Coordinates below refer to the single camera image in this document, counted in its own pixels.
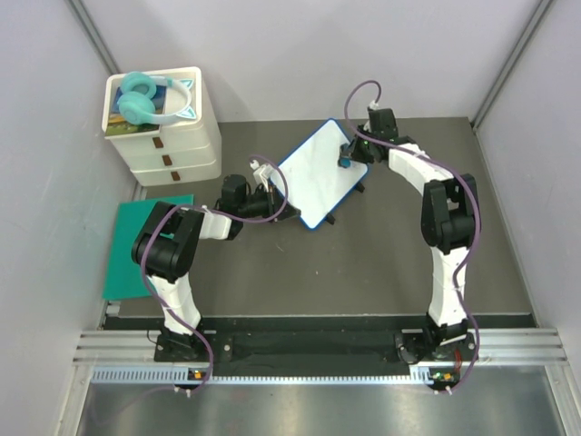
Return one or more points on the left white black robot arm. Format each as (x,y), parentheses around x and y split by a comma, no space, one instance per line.
(165,248)

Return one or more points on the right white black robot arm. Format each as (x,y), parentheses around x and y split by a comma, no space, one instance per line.
(448,223)

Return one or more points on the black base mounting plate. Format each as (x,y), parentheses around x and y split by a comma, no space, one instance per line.
(318,345)

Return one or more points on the black whiteboard foot clip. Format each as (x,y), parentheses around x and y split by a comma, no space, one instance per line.
(330,219)

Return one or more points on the teal cat-ear headphones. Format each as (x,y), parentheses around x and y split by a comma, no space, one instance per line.
(136,101)

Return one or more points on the white three-drawer storage unit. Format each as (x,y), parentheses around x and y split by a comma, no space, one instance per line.
(189,151)

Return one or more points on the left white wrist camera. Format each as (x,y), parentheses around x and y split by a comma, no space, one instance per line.
(261,173)

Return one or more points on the green cutting mat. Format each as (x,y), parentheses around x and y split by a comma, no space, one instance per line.
(123,278)

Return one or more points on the aluminium rail frame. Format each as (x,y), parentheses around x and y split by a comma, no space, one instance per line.
(500,347)

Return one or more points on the slotted grey cable duct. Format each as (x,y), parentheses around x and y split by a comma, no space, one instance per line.
(186,376)

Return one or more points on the blue framed whiteboard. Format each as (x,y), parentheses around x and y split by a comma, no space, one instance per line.
(311,172)

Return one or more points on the blue felt eraser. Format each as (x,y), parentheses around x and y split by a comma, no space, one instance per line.
(344,162)

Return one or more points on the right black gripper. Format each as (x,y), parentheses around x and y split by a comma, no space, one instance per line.
(356,151)

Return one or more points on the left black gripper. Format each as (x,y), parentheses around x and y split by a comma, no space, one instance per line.
(273,199)

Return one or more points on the colourful picture book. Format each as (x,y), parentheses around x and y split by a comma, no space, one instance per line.
(117,125)

